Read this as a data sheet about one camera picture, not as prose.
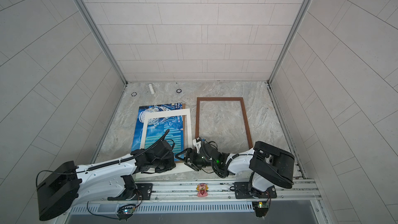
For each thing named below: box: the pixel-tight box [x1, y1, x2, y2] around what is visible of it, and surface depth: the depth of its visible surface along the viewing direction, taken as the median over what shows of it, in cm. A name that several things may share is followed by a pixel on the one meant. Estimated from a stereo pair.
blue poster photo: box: [131, 102, 184, 162], surface depth 96 cm
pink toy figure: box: [195, 183, 209, 198], surface depth 71 cm
